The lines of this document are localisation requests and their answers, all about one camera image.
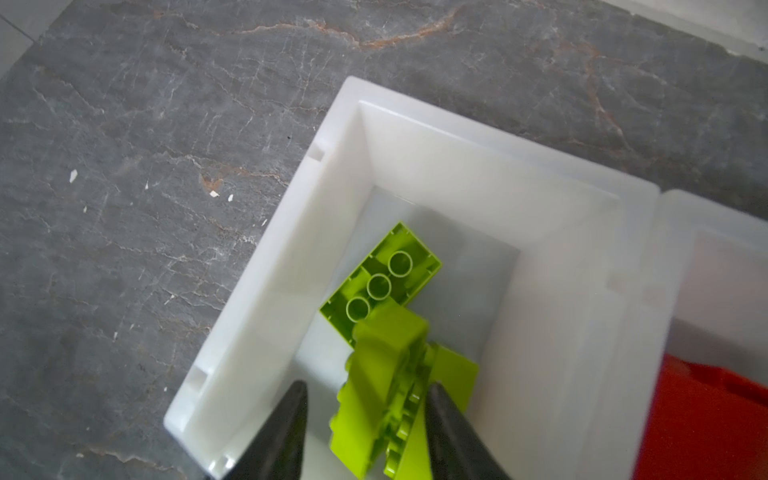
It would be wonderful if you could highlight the white three-compartment bin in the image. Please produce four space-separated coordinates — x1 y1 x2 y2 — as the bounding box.
164 77 767 479

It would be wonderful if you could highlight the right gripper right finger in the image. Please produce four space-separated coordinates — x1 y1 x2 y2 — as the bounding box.
425 383 511 480

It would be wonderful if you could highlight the green lego brick cluster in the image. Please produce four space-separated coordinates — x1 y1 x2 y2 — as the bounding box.
384 343 496 479

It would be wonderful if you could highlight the red arch lego piece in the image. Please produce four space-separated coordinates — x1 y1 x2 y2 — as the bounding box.
633 354 767 479

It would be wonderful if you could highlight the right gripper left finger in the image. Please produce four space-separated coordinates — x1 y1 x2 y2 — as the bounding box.
224 380 308 480

